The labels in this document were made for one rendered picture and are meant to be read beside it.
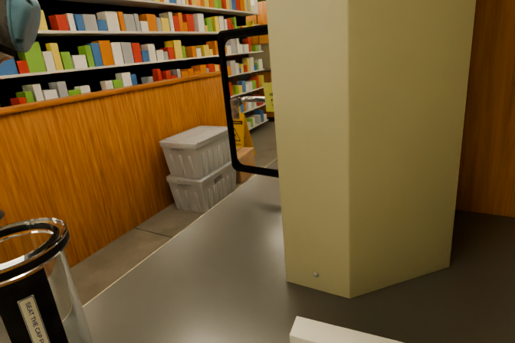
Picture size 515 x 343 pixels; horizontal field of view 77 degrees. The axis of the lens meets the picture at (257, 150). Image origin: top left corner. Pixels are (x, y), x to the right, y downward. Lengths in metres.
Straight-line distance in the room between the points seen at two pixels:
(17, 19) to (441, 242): 0.87
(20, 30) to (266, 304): 0.68
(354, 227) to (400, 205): 0.08
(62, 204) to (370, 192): 2.28
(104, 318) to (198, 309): 0.15
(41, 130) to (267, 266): 2.01
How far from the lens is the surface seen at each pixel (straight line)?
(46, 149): 2.47
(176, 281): 0.66
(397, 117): 0.50
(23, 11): 0.81
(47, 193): 2.51
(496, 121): 0.83
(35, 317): 0.42
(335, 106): 0.45
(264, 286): 0.61
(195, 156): 2.72
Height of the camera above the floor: 1.33
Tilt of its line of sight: 17 degrees down
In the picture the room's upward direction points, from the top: 5 degrees counter-clockwise
